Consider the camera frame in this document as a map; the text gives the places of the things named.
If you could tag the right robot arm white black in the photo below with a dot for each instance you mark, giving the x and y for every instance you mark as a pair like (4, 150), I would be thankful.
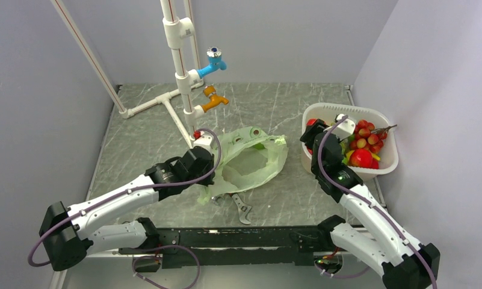
(400, 259)

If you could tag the pale green plastic bag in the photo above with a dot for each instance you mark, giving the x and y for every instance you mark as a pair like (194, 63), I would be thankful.
(249, 159)

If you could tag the red handled adjustable wrench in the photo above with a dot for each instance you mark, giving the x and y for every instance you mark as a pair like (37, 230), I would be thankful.
(243, 209)

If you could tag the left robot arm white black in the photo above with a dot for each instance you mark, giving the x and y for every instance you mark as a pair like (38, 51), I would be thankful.
(70, 233)

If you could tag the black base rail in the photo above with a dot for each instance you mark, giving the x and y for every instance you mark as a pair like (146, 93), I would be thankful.
(298, 245)

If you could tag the yellow banana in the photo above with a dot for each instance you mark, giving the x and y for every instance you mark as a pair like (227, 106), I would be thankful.
(360, 143)

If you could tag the red apple in basket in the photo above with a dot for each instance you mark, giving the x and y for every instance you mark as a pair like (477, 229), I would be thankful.
(361, 158)

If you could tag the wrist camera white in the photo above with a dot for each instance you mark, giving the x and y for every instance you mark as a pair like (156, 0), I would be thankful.
(203, 139)
(344, 128)

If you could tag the orange faucet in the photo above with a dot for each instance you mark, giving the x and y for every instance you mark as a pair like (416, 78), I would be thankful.
(214, 99)

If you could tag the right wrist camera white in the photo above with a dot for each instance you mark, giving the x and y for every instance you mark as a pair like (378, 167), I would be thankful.
(344, 128)

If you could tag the blue faucet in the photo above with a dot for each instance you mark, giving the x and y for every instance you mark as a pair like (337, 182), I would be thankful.
(214, 56)

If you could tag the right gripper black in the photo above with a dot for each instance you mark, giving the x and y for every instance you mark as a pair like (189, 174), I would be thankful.
(308, 137)

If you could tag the silver combination wrench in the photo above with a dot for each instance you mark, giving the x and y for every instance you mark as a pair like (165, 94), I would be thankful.
(218, 200)

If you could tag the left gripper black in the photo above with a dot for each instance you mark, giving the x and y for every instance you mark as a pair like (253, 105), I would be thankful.
(209, 179)

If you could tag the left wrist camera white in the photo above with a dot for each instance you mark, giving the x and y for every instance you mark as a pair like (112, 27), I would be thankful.
(203, 139)

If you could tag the red grape bunch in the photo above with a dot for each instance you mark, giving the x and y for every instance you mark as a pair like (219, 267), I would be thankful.
(374, 136)

